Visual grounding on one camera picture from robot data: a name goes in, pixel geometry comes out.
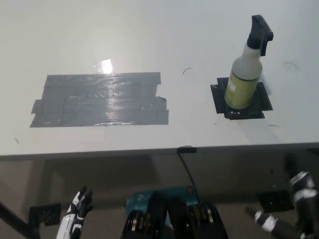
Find black tape marked spot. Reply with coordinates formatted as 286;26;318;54
210;77;273;121

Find spray bottle with yellow label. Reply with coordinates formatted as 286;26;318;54
224;14;275;110

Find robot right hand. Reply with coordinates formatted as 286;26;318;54
245;171;319;239

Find black table leg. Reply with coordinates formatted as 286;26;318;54
0;199;41;239

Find black clip on table edge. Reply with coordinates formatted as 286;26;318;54
176;144;197;153

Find teal router box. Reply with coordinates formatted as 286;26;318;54
125;185;200;218

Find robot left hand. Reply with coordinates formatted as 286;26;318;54
55;185;94;239

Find grey duct tape patch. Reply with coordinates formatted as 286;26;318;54
29;72;170;128

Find thin black cable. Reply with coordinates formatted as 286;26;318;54
178;151;201;206

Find robot legs with teal base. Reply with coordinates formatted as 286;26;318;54
120;190;229;239

